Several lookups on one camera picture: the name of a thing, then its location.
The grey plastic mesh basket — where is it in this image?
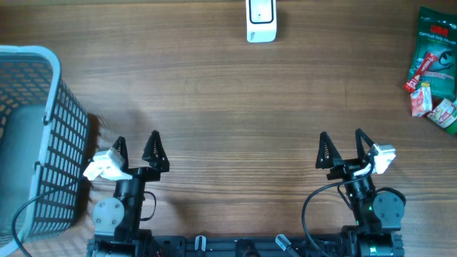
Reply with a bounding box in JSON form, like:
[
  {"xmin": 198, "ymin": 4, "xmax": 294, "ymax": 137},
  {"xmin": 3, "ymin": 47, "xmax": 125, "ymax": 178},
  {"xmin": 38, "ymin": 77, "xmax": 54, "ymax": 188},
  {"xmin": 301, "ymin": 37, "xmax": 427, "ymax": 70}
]
[{"xmin": 1, "ymin": 46, "xmax": 90, "ymax": 256}]

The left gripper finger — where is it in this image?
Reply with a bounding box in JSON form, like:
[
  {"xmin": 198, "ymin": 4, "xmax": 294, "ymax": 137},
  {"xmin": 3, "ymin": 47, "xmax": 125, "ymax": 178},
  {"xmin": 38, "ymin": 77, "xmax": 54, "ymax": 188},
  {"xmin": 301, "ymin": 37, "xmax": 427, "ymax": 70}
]
[
  {"xmin": 141, "ymin": 130, "xmax": 170, "ymax": 173},
  {"xmin": 112, "ymin": 136, "xmax": 129, "ymax": 170}
]

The red stick packet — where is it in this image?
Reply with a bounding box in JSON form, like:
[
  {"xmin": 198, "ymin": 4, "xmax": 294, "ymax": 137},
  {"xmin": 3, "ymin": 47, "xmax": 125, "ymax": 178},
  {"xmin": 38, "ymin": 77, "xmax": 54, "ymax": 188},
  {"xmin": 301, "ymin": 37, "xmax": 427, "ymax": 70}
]
[{"xmin": 404, "ymin": 53, "xmax": 438, "ymax": 93}]

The left camera cable black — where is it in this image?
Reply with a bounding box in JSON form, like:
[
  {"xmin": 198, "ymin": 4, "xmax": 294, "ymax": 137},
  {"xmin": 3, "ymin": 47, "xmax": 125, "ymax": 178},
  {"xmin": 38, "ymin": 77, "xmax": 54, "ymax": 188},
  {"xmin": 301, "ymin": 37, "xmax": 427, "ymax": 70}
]
[{"xmin": 10, "ymin": 176, "xmax": 89, "ymax": 257}]

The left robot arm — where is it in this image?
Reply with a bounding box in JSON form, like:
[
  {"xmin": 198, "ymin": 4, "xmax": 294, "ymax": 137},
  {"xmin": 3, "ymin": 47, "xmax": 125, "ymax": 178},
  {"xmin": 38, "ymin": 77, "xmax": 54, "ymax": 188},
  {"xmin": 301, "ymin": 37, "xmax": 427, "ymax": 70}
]
[{"xmin": 86, "ymin": 130, "xmax": 170, "ymax": 257}]

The white barcode scanner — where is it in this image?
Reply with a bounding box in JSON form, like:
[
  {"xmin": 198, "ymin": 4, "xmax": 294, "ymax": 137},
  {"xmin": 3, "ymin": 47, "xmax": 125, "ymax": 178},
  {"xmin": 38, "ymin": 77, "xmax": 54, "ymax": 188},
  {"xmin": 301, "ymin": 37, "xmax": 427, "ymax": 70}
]
[{"xmin": 246, "ymin": 0, "xmax": 278, "ymax": 44}]

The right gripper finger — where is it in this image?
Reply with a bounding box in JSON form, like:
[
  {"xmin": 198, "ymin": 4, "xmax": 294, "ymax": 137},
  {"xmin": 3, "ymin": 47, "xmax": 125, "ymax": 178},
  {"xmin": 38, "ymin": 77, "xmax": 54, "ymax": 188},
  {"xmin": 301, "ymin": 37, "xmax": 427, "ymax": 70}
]
[
  {"xmin": 316, "ymin": 131, "xmax": 344, "ymax": 169},
  {"xmin": 355, "ymin": 128, "xmax": 374, "ymax": 168}
]

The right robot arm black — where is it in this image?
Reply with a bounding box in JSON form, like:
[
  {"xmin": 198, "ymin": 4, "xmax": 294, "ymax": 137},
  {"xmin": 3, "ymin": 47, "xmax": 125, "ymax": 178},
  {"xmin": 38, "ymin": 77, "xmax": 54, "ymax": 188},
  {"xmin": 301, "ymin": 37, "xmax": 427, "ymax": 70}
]
[{"xmin": 315, "ymin": 129, "xmax": 406, "ymax": 257}]

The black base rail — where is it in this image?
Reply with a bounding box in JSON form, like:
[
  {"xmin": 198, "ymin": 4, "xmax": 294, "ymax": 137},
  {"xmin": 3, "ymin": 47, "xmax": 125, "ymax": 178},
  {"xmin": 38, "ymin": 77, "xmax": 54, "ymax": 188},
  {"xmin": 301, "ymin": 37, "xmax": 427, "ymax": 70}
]
[{"xmin": 86, "ymin": 233, "xmax": 406, "ymax": 257}]

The small red white packet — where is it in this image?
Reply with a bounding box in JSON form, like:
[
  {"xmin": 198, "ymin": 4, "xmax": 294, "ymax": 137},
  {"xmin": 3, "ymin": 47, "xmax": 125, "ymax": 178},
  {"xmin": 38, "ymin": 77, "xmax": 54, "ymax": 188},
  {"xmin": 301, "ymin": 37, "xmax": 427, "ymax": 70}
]
[{"xmin": 410, "ymin": 83, "xmax": 433, "ymax": 117}]

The green 3M gloves packet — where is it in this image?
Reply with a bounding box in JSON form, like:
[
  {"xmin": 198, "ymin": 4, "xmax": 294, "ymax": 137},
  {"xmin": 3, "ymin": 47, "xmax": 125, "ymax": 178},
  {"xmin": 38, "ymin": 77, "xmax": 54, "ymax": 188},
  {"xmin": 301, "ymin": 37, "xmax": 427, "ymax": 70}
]
[{"xmin": 408, "ymin": 6, "xmax": 456, "ymax": 101}]

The green lid Knorr jar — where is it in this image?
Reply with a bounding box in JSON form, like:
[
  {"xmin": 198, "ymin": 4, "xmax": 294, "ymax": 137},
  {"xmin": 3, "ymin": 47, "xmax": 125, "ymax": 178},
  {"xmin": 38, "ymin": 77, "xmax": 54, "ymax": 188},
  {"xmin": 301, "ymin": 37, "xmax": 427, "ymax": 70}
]
[{"xmin": 427, "ymin": 99, "xmax": 456, "ymax": 134}]

